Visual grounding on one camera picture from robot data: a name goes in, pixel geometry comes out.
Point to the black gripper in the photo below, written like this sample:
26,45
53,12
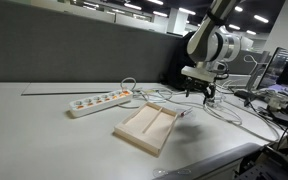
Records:
199,83

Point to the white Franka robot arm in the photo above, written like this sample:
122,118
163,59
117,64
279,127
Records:
204,43

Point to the wooden tray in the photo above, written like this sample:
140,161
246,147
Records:
150,126

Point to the small clear plastic container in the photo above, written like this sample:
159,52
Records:
220,100

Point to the black power adapter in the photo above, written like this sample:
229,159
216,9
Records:
245,95

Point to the computer monitor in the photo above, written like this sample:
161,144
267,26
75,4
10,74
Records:
275,68

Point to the ceiling light strip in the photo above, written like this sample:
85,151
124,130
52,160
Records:
260,19
132,6
187,11

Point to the black perforated board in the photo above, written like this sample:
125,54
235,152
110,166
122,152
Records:
267,165

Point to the white power strip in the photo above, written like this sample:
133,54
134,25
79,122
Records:
97,104

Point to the gray partition panel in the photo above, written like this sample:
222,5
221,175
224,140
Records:
67,50

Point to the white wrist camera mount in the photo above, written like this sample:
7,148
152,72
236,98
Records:
197,73

